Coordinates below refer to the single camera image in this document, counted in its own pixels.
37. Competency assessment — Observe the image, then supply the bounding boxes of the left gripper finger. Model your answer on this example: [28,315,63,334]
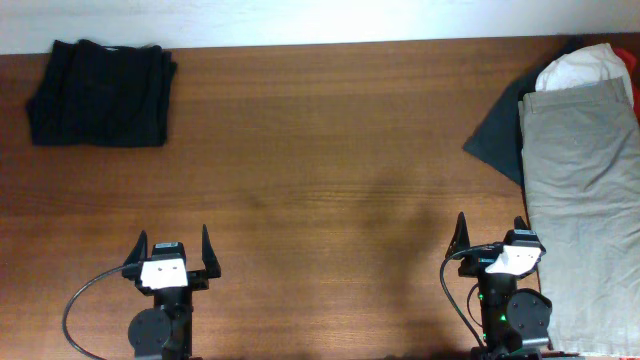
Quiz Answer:
[124,230,148,265]
[201,225,221,278]

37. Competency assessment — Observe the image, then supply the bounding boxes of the khaki grey trousers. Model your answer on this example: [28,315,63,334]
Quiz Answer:
[518,79,639,357]

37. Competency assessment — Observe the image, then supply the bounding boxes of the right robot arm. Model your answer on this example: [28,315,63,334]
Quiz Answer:
[439,213,552,360]

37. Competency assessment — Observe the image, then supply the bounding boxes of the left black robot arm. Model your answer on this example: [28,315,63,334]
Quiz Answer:
[122,226,221,360]

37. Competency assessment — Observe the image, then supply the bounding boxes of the dark teal garment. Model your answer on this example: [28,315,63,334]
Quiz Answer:
[462,37,584,186]

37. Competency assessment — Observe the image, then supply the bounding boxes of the folded black garment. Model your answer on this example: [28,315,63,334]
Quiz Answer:
[26,39,177,148]

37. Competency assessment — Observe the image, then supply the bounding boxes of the white printed t-shirt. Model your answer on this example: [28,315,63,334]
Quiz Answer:
[535,43,635,106]

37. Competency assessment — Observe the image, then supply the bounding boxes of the red garment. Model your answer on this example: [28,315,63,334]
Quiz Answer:
[613,47,639,119]

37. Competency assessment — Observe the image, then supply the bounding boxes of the right black cable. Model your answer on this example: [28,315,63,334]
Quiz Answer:
[439,243,504,349]

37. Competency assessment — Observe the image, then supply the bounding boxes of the black cable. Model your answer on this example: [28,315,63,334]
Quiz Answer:
[439,243,504,349]
[61,264,132,360]

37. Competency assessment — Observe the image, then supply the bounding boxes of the left black cable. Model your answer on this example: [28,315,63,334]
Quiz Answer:
[61,264,132,360]

